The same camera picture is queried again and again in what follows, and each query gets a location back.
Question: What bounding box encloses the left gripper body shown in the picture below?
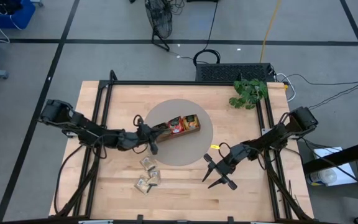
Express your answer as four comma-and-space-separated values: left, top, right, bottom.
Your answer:
118, 130, 150, 152

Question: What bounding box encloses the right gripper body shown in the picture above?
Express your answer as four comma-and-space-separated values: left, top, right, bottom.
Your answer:
216, 143, 251, 175

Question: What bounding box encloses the red strawberry tea packet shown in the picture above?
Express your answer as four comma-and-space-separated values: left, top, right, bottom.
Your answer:
168, 116, 185, 135

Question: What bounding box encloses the wooden tea box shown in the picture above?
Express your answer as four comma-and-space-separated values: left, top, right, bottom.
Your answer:
155, 114, 201, 143

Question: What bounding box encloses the yellow mango tea packet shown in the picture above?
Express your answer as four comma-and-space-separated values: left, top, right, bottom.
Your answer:
182, 114, 200, 131

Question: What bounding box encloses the grey round mat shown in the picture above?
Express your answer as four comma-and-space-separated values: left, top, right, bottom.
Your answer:
144, 98, 214, 167

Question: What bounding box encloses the green potted plant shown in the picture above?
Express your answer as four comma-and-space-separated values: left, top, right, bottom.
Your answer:
228, 78, 269, 110

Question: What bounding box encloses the black computer case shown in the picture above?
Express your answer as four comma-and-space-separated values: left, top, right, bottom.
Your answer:
195, 62, 276, 83

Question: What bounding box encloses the white round container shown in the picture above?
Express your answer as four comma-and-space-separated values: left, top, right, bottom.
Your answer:
306, 167, 338, 187

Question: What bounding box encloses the black metal rack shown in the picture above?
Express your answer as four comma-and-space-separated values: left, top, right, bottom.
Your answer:
302, 136, 358, 224

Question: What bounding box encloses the black floor fan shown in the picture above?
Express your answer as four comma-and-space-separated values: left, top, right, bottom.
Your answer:
144, 0, 173, 52

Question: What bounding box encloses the white cardboard box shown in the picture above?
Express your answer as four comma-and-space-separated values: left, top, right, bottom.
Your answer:
312, 146, 358, 187

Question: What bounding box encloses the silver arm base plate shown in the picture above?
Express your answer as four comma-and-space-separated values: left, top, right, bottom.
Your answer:
261, 127, 306, 140

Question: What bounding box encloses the black aluminium table frame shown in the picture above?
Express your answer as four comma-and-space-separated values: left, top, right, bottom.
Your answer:
48, 70, 316, 224

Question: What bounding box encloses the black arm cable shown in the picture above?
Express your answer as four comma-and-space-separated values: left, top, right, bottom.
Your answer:
53, 144, 85, 215

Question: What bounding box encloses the black coiled cable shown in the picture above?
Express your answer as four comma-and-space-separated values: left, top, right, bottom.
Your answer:
193, 0, 222, 67

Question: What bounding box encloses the black floor cable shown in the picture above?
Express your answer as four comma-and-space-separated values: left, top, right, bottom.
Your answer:
286, 73, 358, 87

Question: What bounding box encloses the yellow cable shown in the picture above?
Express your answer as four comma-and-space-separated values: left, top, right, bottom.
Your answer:
259, 0, 282, 63

